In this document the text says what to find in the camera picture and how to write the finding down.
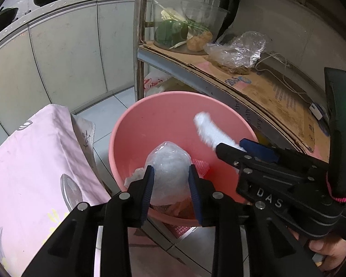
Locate cardboard sheet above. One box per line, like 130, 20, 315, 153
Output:
144, 40, 331, 162

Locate clear plastic bag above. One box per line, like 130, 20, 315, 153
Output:
144, 141, 192, 207
203, 31, 274, 70

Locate crumpled clear plastic bag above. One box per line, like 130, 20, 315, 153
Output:
203, 31, 274, 70

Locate white cloth lavender print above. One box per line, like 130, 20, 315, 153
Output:
72, 112, 97, 165

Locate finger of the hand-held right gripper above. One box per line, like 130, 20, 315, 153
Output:
239, 138, 280, 163
216, 142, 277, 177

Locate red and white plastic bag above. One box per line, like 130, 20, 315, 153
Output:
143, 71, 173, 99

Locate metal storage rack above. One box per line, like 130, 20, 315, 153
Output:
134, 0, 346, 162

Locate white cable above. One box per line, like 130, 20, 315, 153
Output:
255, 52, 313, 104

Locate white power adapter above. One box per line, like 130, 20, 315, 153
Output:
309, 102, 326, 120

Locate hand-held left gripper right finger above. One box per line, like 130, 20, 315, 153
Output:
188, 164, 322, 277

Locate pink plastic bucket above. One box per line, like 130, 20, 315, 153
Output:
109, 91, 260, 226

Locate pale leafy vegetable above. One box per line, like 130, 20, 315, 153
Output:
161, 8, 188, 24

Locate pink floral tablecloth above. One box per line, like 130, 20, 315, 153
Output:
0, 104, 113, 277

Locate ginger root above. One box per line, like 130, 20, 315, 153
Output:
187, 31, 213, 52

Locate person's right hand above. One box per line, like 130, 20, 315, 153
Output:
308, 236, 346, 272

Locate glass bowl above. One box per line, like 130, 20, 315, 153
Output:
181, 0, 230, 35

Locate grey kitchen cabinets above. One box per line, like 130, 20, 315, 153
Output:
0, 0, 139, 145

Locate black wok with upright handle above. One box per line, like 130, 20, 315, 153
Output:
0, 7, 19, 36

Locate green melon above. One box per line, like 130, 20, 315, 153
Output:
155, 20, 188, 48

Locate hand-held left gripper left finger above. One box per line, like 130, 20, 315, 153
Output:
21, 165, 155, 277

